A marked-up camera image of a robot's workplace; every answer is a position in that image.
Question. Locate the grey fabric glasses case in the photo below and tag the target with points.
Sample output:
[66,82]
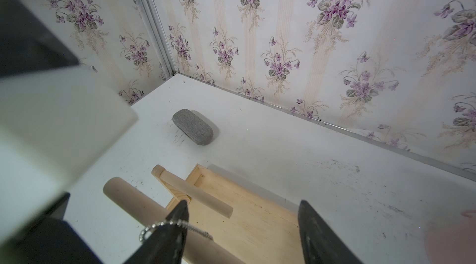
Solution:
[194,127]

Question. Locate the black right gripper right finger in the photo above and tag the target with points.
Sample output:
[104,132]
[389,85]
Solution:
[320,245]

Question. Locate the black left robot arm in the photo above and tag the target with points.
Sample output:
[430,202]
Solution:
[28,47]

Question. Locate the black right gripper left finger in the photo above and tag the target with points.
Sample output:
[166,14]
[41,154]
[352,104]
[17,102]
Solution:
[166,244]

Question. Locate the pink pen cup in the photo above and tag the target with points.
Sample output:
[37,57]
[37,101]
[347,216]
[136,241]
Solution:
[455,244]

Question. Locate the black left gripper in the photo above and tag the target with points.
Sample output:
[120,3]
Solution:
[48,239]

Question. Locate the wooden jewelry display stand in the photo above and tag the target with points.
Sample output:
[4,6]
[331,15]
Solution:
[246,228]

